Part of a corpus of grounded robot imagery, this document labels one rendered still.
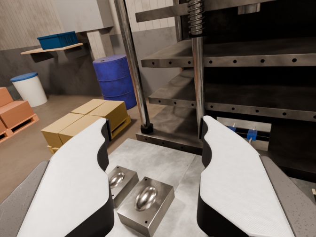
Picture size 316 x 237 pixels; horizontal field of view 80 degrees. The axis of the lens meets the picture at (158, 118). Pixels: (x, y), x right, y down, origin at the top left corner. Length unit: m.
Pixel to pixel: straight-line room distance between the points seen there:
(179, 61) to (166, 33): 2.46
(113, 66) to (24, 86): 2.62
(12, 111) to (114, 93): 1.87
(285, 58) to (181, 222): 0.79
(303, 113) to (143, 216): 0.82
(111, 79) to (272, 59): 2.88
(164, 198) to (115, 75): 2.88
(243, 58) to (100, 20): 3.15
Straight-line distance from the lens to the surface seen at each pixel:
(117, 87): 3.54
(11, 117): 4.34
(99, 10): 3.84
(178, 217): 0.86
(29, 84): 5.43
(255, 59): 0.99
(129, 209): 0.83
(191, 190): 0.93
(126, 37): 1.16
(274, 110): 1.07
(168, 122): 1.45
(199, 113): 1.11
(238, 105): 1.08
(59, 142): 2.86
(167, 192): 0.85
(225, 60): 1.01
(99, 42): 3.99
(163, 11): 1.13
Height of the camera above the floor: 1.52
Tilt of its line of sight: 28 degrees down
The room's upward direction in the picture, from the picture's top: 10 degrees counter-clockwise
